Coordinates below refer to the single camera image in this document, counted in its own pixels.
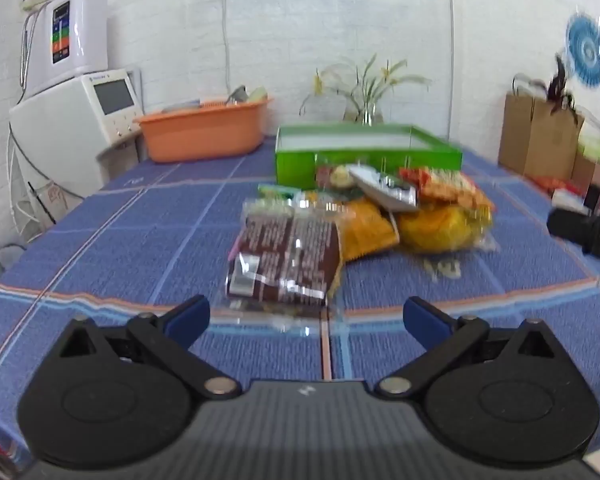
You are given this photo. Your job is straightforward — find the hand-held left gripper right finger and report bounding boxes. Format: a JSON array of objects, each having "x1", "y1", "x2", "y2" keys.
[{"x1": 374, "y1": 296, "x2": 561, "y2": 402}]

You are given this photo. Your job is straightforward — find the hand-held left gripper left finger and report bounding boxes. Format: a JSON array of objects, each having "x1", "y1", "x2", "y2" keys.
[{"x1": 55, "y1": 294, "x2": 242, "y2": 402}]

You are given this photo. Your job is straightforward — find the orange translucent snack packet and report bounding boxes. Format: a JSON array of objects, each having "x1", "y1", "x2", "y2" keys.
[{"x1": 398, "y1": 204, "x2": 495, "y2": 255}]

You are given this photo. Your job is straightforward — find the mustard yellow snack packet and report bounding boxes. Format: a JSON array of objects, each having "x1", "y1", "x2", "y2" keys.
[{"x1": 341, "y1": 199, "x2": 402, "y2": 263}]

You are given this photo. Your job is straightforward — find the brown clear snack packet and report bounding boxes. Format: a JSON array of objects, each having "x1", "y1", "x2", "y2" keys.
[{"x1": 224, "y1": 199, "x2": 345, "y2": 312}]

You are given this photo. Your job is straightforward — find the red orange snack packet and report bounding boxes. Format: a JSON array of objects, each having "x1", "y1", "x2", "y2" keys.
[{"x1": 399, "y1": 166, "x2": 496, "y2": 211}]

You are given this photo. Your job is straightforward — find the white silver snack packet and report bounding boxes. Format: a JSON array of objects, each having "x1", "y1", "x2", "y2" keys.
[{"x1": 349, "y1": 164, "x2": 422, "y2": 212}]

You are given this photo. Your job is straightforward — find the green snack packet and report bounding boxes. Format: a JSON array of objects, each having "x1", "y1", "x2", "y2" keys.
[{"x1": 256, "y1": 184, "x2": 302, "y2": 200}]

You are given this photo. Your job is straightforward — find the clear bun snack packet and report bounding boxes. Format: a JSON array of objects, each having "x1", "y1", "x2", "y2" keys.
[{"x1": 314, "y1": 163, "x2": 357, "y2": 192}]

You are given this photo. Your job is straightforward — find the green cardboard box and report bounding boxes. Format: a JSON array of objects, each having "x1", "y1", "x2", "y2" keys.
[{"x1": 274, "y1": 123, "x2": 464, "y2": 189}]

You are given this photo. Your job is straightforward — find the small cardboard box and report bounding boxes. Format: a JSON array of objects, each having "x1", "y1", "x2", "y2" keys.
[{"x1": 571, "y1": 152, "x2": 600, "y2": 198}]

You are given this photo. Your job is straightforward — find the red booklet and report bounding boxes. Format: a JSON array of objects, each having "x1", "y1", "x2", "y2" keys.
[{"x1": 529, "y1": 176, "x2": 567, "y2": 192}]

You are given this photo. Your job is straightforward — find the blue checkered tablecloth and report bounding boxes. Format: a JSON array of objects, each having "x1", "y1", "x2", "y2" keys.
[{"x1": 0, "y1": 135, "x2": 600, "y2": 466}]

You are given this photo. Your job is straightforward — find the large brown cardboard box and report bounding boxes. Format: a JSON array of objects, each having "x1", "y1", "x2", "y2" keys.
[{"x1": 497, "y1": 91, "x2": 587, "y2": 182}]

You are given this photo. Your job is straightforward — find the purple leaf plant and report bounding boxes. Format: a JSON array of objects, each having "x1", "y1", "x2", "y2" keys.
[{"x1": 547, "y1": 54, "x2": 583, "y2": 113}]

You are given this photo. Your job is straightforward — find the blue paper fan decoration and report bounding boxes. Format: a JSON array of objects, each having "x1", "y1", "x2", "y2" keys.
[{"x1": 565, "y1": 9, "x2": 600, "y2": 92}]

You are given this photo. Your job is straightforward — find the orange plastic basin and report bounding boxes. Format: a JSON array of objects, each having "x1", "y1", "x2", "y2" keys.
[{"x1": 132, "y1": 96, "x2": 274, "y2": 164}]

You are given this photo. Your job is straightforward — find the white appliance with screen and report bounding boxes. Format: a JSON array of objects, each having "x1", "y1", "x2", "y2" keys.
[{"x1": 9, "y1": 67, "x2": 147, "y2": 202}]

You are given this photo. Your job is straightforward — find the glass vase with flowers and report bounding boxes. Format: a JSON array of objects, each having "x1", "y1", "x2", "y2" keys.
[{"x1": 300, "y1": 54, "x2": 433, "y2": 127}]

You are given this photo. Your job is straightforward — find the white water purifier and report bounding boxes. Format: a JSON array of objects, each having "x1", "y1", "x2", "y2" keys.
[{"x1": 21, "y1": 0, "x2": 109, "y2": 97}]

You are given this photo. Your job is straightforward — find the white appliance cables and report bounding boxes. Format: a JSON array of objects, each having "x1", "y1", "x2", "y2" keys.
[{"x1": 7, "y1": 130, "x2": 56, "y2": 241}]

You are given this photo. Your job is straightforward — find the white wall pipe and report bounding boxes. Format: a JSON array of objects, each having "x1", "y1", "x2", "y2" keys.
[{"x1": 444, "y1": 0, "x2": 457, "y2": 142}]

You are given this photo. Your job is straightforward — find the white wall cable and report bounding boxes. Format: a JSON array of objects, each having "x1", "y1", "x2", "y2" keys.
[{"x1": 219, "y1": 0, "x2": 232, "y2": 88}]

